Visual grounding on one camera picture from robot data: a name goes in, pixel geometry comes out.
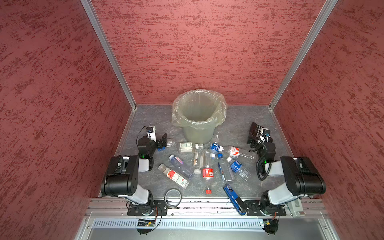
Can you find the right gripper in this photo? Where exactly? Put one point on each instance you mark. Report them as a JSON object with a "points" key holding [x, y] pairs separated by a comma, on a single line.
{"points": [[256, 133]]}

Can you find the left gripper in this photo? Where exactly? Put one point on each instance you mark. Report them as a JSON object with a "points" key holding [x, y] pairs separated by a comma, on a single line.
{"points": [[160, 143]]}

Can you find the purple Ganten bottle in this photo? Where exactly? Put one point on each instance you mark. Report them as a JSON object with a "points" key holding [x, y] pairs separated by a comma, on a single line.
{"points": [[181, 166]]}

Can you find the Wahaha red white bottle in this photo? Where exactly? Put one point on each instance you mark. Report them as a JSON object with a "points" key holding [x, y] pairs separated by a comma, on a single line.
{"points": [[238, 153]]}

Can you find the red white label bottle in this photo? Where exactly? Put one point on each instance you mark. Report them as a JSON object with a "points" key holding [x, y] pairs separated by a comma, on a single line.
{"points": [[174, 176]]}

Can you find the orange label clear bottle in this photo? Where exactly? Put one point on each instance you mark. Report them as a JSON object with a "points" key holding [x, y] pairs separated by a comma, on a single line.
{"points": [[197, 161]]}

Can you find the Pocari blue label bottle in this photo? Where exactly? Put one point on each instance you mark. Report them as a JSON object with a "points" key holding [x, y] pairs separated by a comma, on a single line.
{"points": [[239, 169]]}

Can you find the blue cap clear bottle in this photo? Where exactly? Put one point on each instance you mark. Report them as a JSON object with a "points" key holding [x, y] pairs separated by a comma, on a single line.
{"points": [[226, 168]]}

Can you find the red label cola bottle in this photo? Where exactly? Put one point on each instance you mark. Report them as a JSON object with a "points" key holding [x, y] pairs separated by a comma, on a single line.
{"points": [[208, 172]]}

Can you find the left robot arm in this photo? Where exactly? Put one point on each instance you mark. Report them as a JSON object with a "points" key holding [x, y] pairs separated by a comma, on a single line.
{"points": [[121, 179]]}

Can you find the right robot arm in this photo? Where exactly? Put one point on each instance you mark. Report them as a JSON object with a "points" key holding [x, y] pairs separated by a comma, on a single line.
{"points": [[302, 179]]}

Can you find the blue label bottle by bin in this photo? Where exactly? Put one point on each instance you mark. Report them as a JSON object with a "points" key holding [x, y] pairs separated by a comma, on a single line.
{"points": [[215, 147]]}

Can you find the clear plastic bin liner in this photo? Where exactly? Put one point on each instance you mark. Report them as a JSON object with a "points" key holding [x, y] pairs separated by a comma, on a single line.
{"points": [[221, 112]]}

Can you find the blue label bottle far left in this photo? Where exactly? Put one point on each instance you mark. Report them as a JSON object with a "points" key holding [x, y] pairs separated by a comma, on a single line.
{"points": [[170, 142]]}

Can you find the blue utility knife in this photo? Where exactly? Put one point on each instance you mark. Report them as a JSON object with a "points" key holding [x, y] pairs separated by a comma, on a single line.
{"points": [[237, 202]]}

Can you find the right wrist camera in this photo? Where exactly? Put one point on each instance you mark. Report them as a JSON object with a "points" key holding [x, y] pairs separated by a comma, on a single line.
{"points": [[265, 132]]}

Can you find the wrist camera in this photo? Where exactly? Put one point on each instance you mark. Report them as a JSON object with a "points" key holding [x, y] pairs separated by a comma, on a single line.
{"points": [[151, 133], [265, 132]]}

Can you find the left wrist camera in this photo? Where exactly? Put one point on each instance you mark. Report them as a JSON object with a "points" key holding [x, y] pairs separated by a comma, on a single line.
{"points": [[151, 133]]}

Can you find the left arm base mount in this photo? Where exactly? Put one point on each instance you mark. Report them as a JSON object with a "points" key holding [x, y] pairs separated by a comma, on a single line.
{"points": [[156, 207]]}

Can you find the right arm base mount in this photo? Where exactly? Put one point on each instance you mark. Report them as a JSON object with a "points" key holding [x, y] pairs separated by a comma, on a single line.
{"points": [[254, 208]]}

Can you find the white slotted cable duct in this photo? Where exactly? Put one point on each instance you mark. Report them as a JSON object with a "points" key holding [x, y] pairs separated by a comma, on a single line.
{"points": [[192, 224]]}

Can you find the aluminium front rail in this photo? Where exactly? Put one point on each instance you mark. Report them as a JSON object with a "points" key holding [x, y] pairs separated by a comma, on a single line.
{"points": [[195, 208]]}

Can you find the right aluminium corner post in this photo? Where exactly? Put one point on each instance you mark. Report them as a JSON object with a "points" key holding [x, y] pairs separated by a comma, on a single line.
{"points": [[308, 42]]}

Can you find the aluminium corner post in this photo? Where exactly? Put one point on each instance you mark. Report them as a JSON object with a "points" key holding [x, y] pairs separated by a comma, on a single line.
{"points": [[308, 42], [95, 22]]}

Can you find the left aluminium corner post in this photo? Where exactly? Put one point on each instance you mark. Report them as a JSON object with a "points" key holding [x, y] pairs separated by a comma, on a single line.
{"points": [[95, 22]]}

